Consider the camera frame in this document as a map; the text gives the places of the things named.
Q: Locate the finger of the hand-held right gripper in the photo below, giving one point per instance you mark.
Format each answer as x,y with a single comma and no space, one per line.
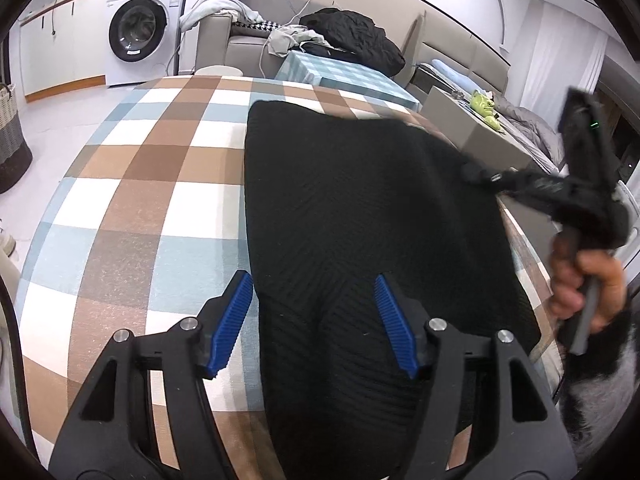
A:
480,174

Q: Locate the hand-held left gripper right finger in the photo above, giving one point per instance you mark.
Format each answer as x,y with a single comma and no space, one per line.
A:
395,330

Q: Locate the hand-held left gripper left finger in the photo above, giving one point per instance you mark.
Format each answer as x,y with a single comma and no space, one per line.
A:
232,325

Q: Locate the black knit sweater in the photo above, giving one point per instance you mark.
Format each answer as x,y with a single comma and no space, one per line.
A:
360,200

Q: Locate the person's right forearm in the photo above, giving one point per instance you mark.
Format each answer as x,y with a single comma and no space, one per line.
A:
600,400

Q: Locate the person's right hand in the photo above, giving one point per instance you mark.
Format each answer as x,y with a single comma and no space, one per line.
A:
565,290

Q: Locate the grey bedside cabinet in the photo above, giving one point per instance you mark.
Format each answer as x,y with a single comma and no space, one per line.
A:
460,120

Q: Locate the grey quilt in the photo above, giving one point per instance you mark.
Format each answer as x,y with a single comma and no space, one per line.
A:
530,130

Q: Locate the green toy figure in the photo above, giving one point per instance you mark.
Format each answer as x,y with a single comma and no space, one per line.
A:
484,104

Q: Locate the blue pillow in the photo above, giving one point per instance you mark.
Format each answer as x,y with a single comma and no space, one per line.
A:
450,72

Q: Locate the grey padded headboard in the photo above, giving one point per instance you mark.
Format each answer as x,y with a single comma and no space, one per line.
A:
460,45

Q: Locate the white curtain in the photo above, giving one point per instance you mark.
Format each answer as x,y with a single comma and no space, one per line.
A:
555,50

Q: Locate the brown checked tablecloth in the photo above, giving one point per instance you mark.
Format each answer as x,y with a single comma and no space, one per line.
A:
140,185

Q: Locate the teal checked tablecloth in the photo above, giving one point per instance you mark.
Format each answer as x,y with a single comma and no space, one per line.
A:
345,72

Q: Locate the black jacket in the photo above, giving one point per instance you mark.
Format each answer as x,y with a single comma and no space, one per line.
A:
355,35

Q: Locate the light grey garment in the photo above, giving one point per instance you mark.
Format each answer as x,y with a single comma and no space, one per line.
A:
290,37

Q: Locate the white round stool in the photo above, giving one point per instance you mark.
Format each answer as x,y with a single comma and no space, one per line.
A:
217,70

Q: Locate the houndstooth cloth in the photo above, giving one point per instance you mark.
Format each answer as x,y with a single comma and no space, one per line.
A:
260,24

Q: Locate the grey sofa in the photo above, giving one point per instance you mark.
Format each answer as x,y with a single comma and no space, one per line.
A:
240,50

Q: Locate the wicker laundry basket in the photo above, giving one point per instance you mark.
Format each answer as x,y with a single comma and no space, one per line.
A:
12,135

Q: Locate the white washing machine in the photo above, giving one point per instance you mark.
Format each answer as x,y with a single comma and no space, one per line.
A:
137,30

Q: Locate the grey white hoodie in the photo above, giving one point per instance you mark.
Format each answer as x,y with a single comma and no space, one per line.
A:
215,10

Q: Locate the white kitchen cabinet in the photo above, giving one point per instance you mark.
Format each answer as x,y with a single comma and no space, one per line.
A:
55,50

